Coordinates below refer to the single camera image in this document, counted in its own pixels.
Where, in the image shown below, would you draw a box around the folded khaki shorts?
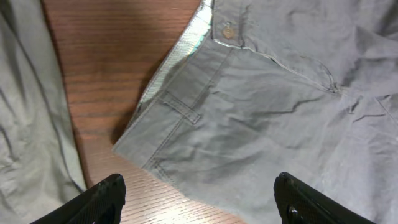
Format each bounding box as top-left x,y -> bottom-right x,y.
1,0 -> 86,223

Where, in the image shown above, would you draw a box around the grey shorts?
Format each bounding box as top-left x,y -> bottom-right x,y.
114,0 -> 397,223

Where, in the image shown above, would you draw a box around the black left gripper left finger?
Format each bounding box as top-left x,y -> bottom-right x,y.
32,174 -> 126,224

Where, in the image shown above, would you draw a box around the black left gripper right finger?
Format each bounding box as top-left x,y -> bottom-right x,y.
274,172 -> 374,224

